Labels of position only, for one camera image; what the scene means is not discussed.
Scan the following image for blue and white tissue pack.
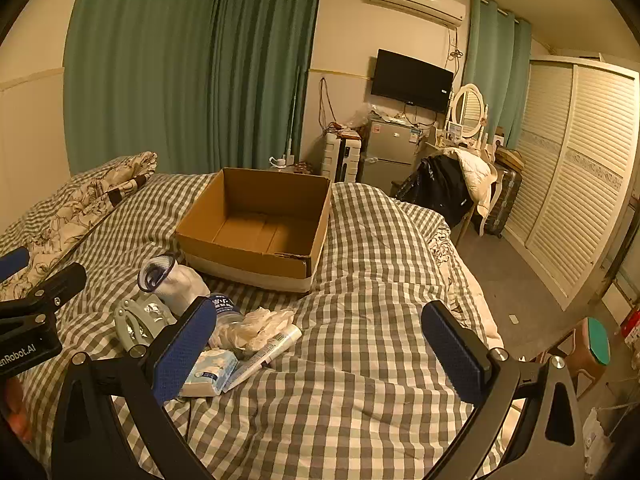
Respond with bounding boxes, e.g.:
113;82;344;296
179;349;238;398

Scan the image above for white oil heater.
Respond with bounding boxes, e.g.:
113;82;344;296
321;132;362;183

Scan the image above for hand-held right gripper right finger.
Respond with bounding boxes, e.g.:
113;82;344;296
421;301;586;480

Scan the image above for grey-green plastic clip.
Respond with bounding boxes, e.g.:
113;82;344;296
114;296;176;356

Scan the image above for clear plastic bag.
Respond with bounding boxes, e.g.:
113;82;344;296
350;107;372;136

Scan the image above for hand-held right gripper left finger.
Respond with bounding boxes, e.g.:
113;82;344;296
52;296;217;480

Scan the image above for floral pillow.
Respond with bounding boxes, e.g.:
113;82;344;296
0;151;158;301

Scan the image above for oval white vanity mirror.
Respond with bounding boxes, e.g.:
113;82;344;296
451;85;488;141

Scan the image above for narrow green curtain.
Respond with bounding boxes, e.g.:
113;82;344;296
465;0;533;153

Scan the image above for white pole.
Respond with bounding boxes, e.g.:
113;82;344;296
287;65;301;161

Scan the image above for wide green curtain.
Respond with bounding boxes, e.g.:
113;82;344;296
64;0;326;176

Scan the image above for red box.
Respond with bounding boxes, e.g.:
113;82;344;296
620;310;640;351

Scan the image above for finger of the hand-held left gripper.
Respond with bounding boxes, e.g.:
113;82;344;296
0;262;88;318
0;246;31;281

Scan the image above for white air conditioner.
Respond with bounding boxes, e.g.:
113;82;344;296
370;0;468;28

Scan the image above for white toothpaste tube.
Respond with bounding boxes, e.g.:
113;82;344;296
220;324;303;393

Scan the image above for water bottle with blue label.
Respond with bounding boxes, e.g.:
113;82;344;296
207;292;246;333

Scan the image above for small silver fridge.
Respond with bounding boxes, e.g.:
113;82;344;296
361;112;431;188

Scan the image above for white plastic bag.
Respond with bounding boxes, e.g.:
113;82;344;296
582;405;626;466

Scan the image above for white padded coat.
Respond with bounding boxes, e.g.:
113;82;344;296
440;147;498;216

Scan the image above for white sock with purple cuff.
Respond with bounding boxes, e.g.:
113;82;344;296
138;255;211;311

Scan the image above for dark suitcase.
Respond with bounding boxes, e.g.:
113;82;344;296
484;165;523;238

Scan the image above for person's left hand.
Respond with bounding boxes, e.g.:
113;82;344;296
0;377;33;443

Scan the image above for hanging wall cables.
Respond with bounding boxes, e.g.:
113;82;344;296
320;77;346;131

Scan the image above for stool with green seat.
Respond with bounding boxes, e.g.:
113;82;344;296
537;316;613;401

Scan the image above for cardboard box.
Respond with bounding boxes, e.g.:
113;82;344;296
175;167;332;294

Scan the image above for white louvred wardrobe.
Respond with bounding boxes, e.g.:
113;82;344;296
502;55;640;311

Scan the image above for black wall television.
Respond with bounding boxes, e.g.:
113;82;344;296
371;49;455;114

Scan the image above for black jacket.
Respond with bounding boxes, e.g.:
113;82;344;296
392;154;476;226

